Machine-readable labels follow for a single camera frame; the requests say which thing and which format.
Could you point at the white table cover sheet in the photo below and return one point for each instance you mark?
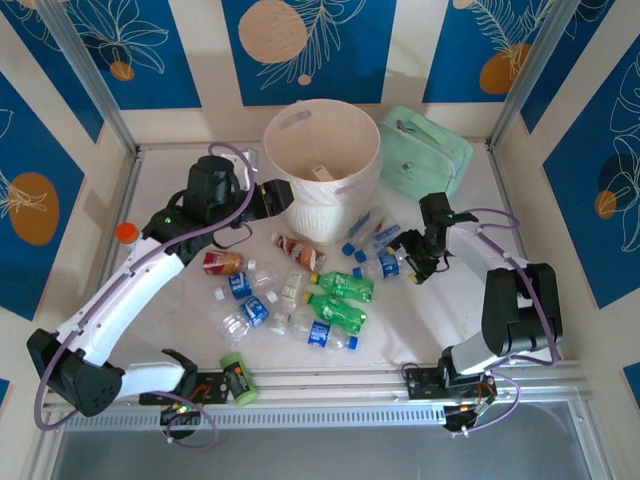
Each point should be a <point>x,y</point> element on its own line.
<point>440,320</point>

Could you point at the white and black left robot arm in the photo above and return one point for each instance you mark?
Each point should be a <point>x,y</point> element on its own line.
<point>125,300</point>

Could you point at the orange-capped small bottle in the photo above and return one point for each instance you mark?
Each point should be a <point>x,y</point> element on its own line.
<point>127,232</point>

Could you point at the red and gold label bottle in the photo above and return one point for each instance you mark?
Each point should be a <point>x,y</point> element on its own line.
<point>222,262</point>

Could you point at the brown label drink bottle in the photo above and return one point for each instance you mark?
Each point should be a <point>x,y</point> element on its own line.
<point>300,251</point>

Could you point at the green cylindrical canister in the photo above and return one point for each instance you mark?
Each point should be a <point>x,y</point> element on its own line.
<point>239,380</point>

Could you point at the green plastic soda bottle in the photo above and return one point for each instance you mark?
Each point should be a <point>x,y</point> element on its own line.
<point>345,285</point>
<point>337,312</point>

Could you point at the small black controller board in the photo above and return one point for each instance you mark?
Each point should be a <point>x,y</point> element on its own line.
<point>175,415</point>
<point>467,411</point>

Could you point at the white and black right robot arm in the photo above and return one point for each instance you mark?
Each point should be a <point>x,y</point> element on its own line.
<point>520,310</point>

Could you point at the cream plastic bin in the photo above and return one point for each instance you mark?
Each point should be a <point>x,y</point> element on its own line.
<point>325,220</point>

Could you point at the long aluminium frame rail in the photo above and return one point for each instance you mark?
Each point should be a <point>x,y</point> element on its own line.
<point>325,385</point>

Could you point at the aluminium corner post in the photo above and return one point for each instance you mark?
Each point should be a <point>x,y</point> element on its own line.
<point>535,60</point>
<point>85,70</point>

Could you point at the white-capped blue-label bottle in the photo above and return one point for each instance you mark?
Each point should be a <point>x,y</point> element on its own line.
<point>255,310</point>
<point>240,285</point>

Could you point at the clear bottle light-blue label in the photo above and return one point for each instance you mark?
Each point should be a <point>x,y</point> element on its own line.
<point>364,222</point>

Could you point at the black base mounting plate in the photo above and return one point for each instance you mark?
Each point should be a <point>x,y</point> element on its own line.
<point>217,380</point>
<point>420,382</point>

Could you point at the clear unlabelled plastic bottle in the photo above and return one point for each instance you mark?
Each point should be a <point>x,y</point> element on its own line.
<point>282,324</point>

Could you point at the mint green zip pouch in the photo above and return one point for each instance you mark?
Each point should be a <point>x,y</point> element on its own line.
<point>425,150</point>

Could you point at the blue-capped bottle white-blue label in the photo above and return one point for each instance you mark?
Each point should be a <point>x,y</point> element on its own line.
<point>348,247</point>
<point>360,256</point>

